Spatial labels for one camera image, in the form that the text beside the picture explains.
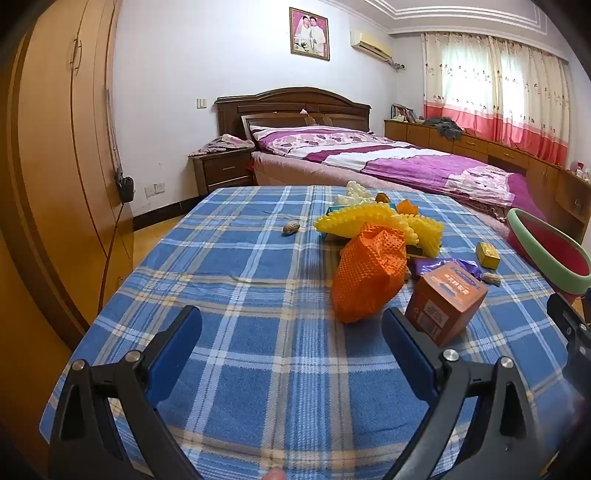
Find wall air conditioner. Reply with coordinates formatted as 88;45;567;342
350;30;394;63

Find long low wooden cabinet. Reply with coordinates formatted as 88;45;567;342
384;119;591;245

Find pink folded clothes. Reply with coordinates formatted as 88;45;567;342
187;134;256;157

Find wooden wardrobe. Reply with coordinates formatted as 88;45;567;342
0;0;134;352

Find orange cardboard box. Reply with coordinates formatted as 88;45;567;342
405;262;489;348

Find purple wrapper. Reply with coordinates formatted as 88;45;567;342
412;256;484;281

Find framed wall photo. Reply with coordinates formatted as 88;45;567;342
289;6;331;62

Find grey crumpled cloth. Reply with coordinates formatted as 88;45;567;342
422;117;464;139

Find small yellow box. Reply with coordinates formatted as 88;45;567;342
475;241;501;270

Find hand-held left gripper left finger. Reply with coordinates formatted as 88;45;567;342
48;305;204;480

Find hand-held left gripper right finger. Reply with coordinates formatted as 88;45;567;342
382;307;552;480

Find purple floral quilt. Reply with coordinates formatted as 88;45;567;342
249;124;548;222

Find dark wooden nightstand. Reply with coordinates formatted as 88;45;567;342
188;147;256;195

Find red bin with green rim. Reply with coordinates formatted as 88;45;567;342
506;208;591;298

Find dark wooden bed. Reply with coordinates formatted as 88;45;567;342
215;87;550;232

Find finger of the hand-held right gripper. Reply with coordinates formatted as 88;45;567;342
547;293;591;386

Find large orange foam net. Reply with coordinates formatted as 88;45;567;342
331;222;408;324

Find black hanging device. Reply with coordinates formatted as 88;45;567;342
115;174;136;203

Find white and red curtain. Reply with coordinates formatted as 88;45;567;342
421;31;573;168

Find large yellow foam net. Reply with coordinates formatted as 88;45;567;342
314;204;407;241

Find white foam net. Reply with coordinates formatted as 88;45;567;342
333;181;377;207

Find small yellow foam net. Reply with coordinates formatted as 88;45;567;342
398;215;445;258

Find blue plaid cloth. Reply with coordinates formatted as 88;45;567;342
39;185;573;480

